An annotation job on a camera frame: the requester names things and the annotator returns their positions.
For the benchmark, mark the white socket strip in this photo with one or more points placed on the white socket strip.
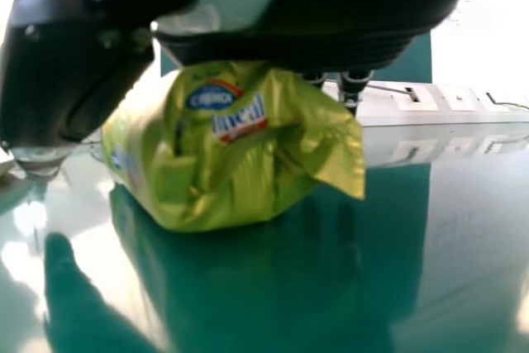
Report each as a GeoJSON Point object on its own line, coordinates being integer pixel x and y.
{"type": "Point", "coordinates": [438, 113]}

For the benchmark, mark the yellow-green biscuit packet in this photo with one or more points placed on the yellow-green biscuit packet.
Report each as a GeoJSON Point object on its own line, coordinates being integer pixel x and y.
{"type": "Point", "coordinates": [231, 171]}

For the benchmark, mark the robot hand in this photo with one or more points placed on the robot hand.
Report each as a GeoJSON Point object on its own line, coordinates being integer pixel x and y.
{"type": "Point", "coordinates": [314, 10]}

